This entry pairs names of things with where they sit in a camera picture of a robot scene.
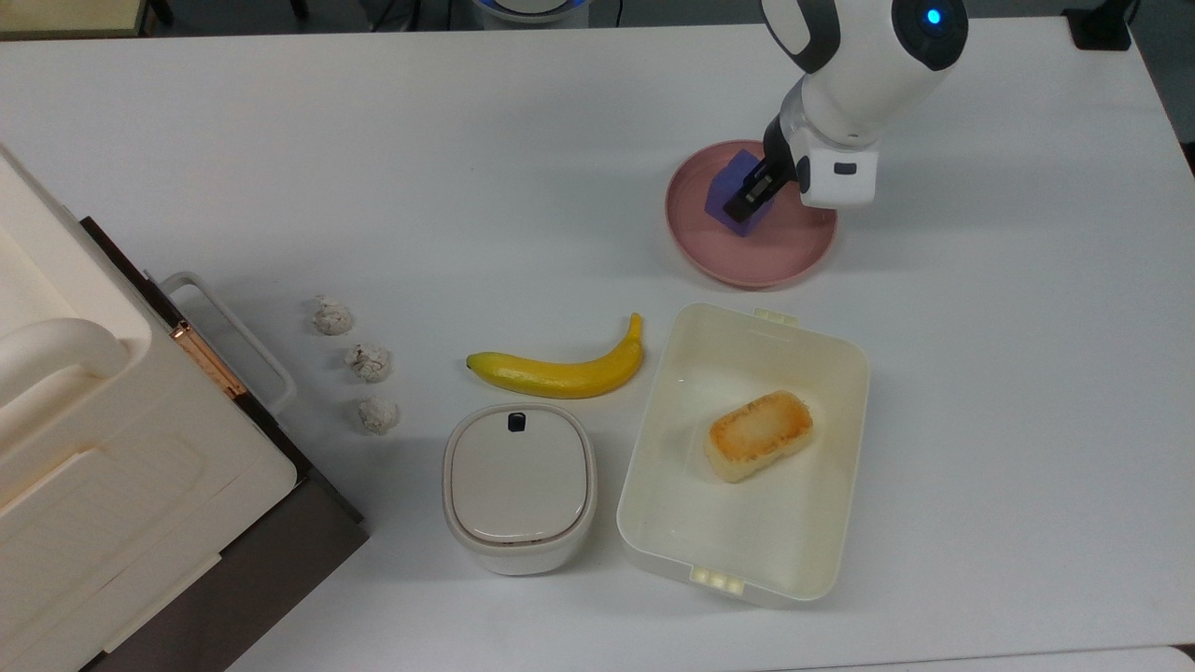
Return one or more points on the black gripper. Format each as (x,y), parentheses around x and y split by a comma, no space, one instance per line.
(780,147)

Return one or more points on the blue cube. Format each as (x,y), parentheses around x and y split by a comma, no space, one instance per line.
(722,191)

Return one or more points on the pink plate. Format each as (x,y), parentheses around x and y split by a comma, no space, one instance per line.
(756,261)

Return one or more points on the toasted bread piece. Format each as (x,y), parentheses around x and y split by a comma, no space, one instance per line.
(758,436)

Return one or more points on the yellow banana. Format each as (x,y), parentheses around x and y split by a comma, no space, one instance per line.
(560,375)

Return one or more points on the cream plastic container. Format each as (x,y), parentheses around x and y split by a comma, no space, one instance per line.
(728,523)

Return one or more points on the white lidded box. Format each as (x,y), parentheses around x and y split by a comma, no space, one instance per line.
(519,490)

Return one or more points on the black table clamp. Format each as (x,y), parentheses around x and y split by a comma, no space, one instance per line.
(1100,26)

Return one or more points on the white crumpled lump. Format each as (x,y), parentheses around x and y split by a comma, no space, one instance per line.
(369,362)
(332,317)
(378,414)

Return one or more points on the copper latch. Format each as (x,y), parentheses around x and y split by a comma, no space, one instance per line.
(210,359)

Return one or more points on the dark brown base tray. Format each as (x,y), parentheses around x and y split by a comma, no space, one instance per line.
(280,579)

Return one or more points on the cream appliance case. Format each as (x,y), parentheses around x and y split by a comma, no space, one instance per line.
(112,467)

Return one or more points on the wooden side table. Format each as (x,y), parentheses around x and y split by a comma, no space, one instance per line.
(65,14)

